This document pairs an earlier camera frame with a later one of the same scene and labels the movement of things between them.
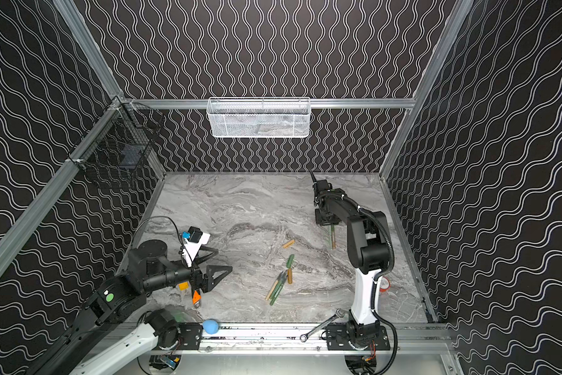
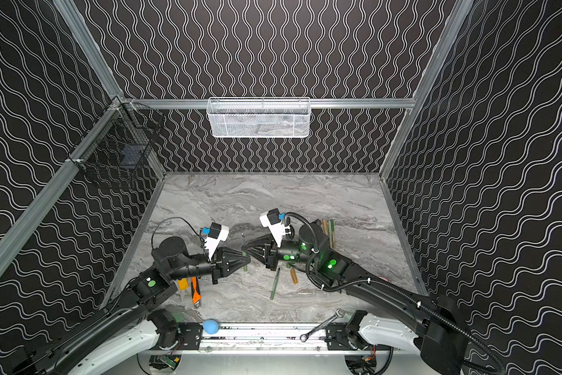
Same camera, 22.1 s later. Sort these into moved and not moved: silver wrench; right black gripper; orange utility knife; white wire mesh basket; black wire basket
Moved: right black gripper
Not moved: white wire mesh basket; black wire basket; silver wrench; orange utility knife
